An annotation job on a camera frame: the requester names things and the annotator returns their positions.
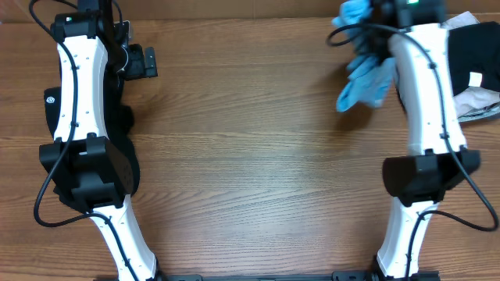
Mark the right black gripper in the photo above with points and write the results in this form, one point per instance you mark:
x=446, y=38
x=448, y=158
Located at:
x=366, y=46

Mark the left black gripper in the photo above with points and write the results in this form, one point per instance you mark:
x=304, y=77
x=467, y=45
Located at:
x=138, y=69

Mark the light blue printed t-shirt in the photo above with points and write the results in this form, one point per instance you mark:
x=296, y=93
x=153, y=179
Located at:
x=369, y=76

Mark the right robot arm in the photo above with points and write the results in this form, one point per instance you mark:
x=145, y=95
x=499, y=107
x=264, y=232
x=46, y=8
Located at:
x=438, y=158

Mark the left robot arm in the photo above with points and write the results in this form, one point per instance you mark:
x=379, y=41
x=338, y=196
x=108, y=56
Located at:
x=89, y=64

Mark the black garment with logo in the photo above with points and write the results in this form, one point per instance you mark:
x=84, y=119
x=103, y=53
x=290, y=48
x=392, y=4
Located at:
x=96, y=169

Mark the black folded garment on pile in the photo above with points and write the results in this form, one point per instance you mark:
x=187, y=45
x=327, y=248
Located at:
x=473, y=54

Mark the beige folded garment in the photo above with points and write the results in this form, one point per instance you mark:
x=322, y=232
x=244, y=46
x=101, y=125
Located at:
x=471, y=99

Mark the grey folded garment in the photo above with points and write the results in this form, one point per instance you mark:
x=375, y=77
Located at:
x=489, y=112

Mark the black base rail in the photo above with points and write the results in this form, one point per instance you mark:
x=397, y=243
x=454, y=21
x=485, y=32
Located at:
x=335, y=276

